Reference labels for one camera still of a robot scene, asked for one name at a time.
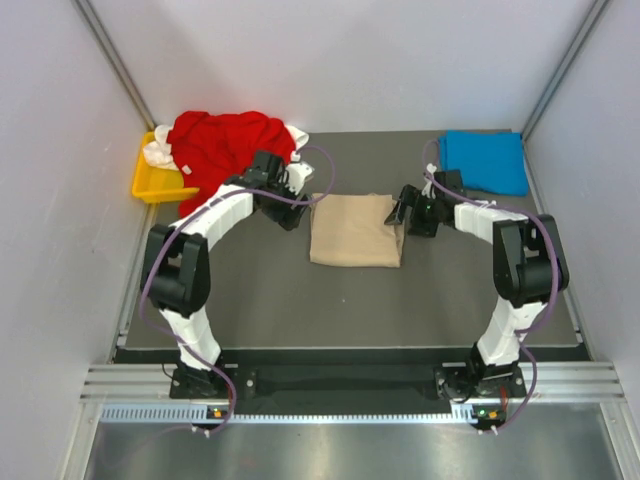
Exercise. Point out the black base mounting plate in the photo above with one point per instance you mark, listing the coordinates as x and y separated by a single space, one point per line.
425 381

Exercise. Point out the grey slotted cable duct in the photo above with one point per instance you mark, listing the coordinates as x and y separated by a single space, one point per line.
202 414

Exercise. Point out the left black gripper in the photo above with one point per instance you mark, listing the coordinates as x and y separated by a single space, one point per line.
285 217

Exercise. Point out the red t shirt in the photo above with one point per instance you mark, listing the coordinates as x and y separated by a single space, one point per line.
208 149

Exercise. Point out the folded blue t shirt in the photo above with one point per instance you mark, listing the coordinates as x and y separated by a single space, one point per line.
488 162

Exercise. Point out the aluminium frame rail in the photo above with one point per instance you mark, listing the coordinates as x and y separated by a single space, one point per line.
557 382

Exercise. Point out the yellow plastic bin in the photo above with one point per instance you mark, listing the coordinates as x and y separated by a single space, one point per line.
154 185

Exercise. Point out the beige t shirt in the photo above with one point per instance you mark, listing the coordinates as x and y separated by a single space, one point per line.
350 231

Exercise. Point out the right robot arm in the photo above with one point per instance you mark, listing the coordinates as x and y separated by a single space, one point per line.
529 272

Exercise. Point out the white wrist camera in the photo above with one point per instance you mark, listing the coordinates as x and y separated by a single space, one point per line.
297 175
429 175

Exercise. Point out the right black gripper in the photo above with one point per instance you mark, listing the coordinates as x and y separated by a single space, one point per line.
412 198

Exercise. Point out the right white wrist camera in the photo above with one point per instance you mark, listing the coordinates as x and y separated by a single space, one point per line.
429 175

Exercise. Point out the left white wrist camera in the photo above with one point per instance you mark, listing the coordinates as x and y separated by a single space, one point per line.
297 175

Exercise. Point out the white t shirt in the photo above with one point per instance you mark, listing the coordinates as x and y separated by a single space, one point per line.
157 153

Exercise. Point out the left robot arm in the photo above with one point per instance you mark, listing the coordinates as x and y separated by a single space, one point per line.
176 272

